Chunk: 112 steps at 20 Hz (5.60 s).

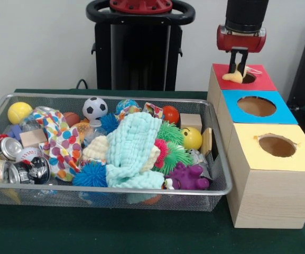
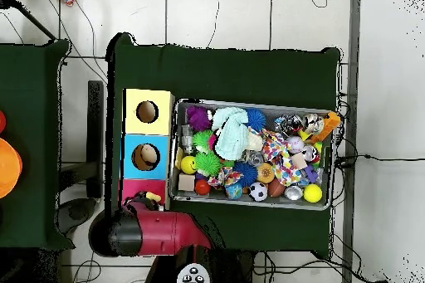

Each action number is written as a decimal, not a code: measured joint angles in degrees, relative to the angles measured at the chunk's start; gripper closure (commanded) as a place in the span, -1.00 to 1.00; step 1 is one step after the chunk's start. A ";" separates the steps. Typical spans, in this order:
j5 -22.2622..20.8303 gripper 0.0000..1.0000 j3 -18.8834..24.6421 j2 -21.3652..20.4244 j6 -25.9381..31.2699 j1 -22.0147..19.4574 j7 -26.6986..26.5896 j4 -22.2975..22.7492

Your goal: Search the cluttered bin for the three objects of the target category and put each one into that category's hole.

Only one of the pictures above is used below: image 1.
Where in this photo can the cream fleece cloth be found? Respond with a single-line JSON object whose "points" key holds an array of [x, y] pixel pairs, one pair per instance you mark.
{"points": [[95, 150]]}

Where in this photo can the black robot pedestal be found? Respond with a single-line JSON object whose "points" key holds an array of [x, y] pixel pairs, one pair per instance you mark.
{"points": [[139, 58]]}

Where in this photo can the yellow duck plush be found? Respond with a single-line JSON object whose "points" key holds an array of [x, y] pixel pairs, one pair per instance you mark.
{"points": [[234, 77]]}

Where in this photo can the dark green table cloth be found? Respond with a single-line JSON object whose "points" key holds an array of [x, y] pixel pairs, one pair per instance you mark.
{"points": [[115, 232]]}

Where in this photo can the orange-red smooth ball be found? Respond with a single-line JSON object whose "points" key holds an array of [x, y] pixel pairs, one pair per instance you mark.
{"points": [[170, 113]]}

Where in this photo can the black and white soccer ball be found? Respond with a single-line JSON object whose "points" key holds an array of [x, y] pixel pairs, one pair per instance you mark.
{"points": [[94, 107]]}

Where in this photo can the purple spiky monster toy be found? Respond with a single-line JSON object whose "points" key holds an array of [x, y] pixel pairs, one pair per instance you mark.
{"points": [[189, 177]]}

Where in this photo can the white baseball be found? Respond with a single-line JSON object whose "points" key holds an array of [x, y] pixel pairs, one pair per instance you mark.
{"points": [[29, 154]]}

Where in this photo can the green spiky ball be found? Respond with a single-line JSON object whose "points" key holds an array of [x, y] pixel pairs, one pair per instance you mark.
{"points": [[170, 132]]}

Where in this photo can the yellow tennis ball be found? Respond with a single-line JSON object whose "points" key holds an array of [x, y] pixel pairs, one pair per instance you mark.
{"points": [[19, 112]]}

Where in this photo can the wooden three-hole box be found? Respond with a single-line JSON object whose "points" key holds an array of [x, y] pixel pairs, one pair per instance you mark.
{"points": [[268, 195]]}

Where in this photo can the pink spiky ball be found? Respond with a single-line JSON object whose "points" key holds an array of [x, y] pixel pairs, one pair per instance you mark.
{"points": [[161, 150]]}

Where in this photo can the mint green muslin cloth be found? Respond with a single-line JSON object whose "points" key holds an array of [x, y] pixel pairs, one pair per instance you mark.
{"points": [[133, 148]]}

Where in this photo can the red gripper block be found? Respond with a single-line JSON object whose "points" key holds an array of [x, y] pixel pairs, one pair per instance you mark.
{"points": [[242, 41]]}

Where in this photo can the metal mesh bin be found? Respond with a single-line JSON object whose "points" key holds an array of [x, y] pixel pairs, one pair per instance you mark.
{"points": [[36, 201]]}

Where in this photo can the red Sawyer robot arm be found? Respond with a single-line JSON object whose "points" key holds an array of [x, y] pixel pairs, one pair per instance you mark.
{"points": [[247, 13]]}

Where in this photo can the large blue spiky ball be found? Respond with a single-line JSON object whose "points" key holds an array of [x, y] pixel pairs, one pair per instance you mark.
{"points": [[90, 176]]}

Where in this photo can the yellow smiley ball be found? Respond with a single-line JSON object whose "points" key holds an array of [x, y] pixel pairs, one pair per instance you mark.
{"points": [[192, 137]]}

